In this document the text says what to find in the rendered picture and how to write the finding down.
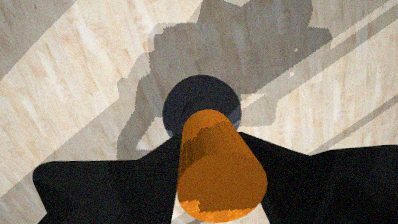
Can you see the orange knob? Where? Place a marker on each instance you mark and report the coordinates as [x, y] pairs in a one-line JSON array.
[[219, 177]]

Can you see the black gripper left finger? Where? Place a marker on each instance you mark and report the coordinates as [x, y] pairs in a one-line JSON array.
[[147, 186]]

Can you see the black round pedestal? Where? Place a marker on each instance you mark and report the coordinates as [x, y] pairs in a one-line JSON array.
[[196, 93]]

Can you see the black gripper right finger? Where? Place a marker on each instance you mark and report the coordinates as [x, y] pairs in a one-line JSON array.
[[300, 186]]

